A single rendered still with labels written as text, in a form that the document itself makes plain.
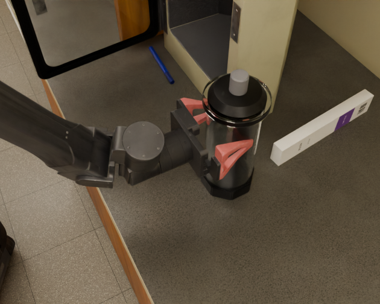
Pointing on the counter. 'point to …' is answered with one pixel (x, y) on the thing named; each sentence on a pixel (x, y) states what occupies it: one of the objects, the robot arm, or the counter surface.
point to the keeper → (235, 22)
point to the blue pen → (161, 65)
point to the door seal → (84, 58)
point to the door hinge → (163, 15)
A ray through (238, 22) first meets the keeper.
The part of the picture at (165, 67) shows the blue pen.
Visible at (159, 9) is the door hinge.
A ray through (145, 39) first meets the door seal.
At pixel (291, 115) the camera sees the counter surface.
